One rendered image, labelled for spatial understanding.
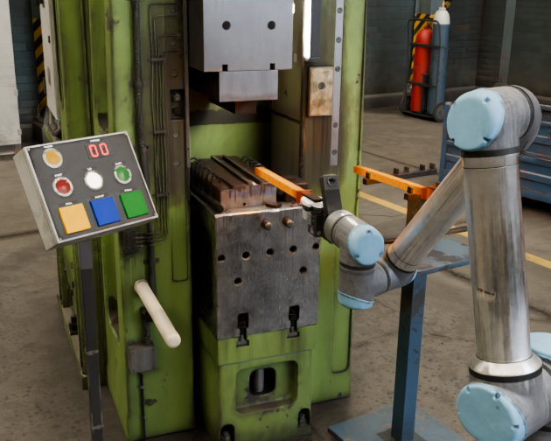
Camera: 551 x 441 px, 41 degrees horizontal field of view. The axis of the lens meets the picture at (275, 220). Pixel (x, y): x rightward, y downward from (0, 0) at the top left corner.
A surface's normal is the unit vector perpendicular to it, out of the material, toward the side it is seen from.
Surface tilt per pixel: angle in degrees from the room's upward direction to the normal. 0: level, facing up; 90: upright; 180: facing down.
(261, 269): 90
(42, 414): 0
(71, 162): 60
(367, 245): 86
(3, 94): 90
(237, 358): 90
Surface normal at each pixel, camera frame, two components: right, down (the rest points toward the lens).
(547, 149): -0.78, 0.17
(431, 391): 0.01, -0.95
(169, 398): 0.37, 0.29
